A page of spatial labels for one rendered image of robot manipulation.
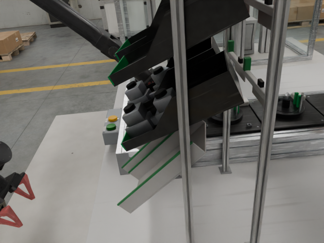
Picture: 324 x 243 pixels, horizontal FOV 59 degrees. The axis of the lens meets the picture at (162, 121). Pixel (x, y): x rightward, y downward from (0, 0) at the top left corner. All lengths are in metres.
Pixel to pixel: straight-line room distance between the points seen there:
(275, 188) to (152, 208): 0.41
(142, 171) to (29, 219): 0.43
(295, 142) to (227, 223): 0.42
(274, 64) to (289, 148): 0.65
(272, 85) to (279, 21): 0.11
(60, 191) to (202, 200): 0.51
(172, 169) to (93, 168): 0.56
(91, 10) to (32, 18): 1.77
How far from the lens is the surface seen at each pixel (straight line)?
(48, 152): 1.37
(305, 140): 1.19
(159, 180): 0.70
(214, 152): 1.08
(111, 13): 6.45
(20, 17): 9.96
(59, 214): 1.05
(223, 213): 0.95
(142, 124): 0.66
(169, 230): 0.91
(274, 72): 0.56
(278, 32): 0.54
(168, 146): 0.79
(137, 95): 0.78
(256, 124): 1.17
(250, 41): 2.25
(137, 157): 0.86
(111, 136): 1.20
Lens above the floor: 1.57
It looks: 30 degrees down
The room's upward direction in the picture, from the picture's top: 6 degrees counter-clockwise
